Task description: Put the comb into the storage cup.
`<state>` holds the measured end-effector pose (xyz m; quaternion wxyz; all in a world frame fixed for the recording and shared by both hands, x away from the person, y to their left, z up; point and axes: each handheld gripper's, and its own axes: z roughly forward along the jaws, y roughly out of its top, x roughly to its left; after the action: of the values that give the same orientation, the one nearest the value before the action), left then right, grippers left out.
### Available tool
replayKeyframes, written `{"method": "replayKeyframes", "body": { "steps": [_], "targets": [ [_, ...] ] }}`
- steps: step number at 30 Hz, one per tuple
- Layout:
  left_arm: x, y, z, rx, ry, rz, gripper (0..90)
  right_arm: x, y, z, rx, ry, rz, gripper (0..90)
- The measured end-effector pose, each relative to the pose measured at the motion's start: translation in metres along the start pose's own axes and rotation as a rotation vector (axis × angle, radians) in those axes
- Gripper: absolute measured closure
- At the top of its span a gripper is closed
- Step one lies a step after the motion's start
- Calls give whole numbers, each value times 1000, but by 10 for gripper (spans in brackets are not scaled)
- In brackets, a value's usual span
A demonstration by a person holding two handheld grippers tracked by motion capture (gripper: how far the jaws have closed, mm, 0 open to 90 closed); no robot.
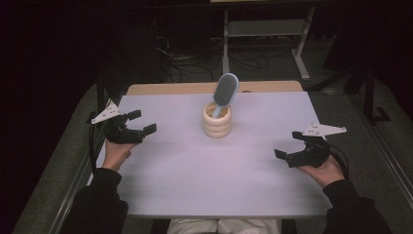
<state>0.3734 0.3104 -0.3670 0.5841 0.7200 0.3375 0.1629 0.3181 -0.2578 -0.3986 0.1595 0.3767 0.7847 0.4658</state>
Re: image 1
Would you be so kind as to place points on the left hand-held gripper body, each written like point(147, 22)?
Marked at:
point(121, 135)

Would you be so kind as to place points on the person's left hand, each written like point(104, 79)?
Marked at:
point(117, 156)

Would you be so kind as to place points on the black metal stand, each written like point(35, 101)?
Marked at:
point(370, 94)

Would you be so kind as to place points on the white table sheet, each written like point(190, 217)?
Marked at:
point(195, 175)

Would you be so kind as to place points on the person's legs light pants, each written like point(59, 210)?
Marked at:
point(224, 226)

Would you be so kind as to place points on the light blue hairbrush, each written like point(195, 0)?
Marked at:
point(225, 87)

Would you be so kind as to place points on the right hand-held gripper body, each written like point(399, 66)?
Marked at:
point(315, 154)

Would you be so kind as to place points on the person's right hand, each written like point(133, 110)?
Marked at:
point(328, 174)

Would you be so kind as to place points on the cream ribbed round holder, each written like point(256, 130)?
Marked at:
point(217, 128)

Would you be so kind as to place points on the white metal desk frame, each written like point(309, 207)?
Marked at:
point(263, 27)

